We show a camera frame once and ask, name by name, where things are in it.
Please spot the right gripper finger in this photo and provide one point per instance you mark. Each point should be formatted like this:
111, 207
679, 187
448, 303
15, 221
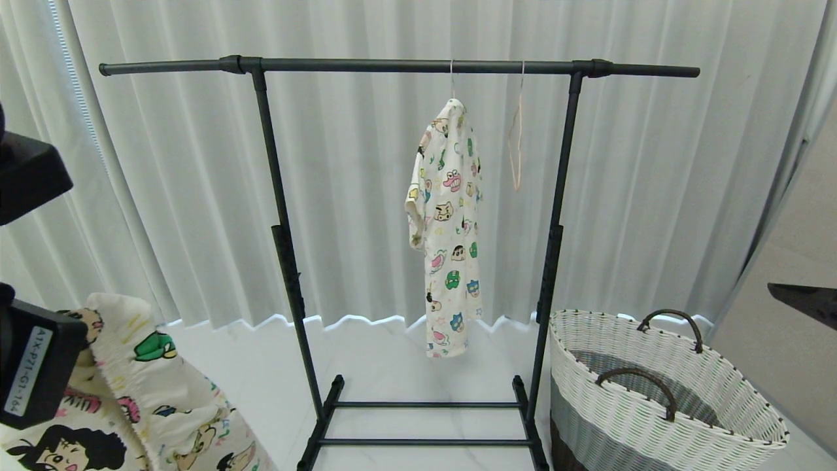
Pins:
814, 301

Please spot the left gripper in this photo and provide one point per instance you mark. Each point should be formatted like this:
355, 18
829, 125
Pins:
39, 366

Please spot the cream printed garment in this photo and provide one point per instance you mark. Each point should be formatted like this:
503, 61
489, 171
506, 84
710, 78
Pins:
163, 405

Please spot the cream printed shirt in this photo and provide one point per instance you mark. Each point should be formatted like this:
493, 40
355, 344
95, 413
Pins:
451, 261

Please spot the pink clothes hanger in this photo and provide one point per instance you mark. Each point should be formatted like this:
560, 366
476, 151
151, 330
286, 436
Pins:
518, 157
452, 78

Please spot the white laundry basket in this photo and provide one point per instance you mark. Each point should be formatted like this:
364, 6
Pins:
654, 425

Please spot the black clothes rack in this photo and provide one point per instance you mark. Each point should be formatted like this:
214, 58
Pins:
392, 65

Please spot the white curtain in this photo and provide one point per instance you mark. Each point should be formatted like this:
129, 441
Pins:
196, 196

